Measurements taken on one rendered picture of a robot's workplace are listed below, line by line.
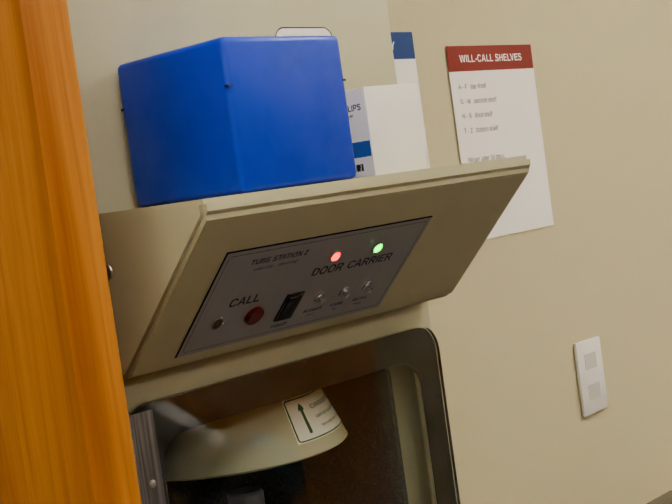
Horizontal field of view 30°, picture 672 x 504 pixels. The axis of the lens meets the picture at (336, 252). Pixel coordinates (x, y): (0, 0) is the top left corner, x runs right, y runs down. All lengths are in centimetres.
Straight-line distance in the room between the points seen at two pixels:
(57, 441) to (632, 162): 159
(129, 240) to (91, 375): 10
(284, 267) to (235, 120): 11
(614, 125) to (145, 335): 147
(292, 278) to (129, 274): 11
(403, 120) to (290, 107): 14
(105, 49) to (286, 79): 12
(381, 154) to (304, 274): 11
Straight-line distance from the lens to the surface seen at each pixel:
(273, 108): 74
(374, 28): 99
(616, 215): 210
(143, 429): 79
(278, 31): 91
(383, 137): 85
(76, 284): 66
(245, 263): 74
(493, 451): 180
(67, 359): 66
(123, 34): 82
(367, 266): 85
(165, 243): 71
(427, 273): 92
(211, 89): 73
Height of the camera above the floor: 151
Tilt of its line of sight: 3 degrees down
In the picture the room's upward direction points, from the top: 8 degrees counter-clockwise
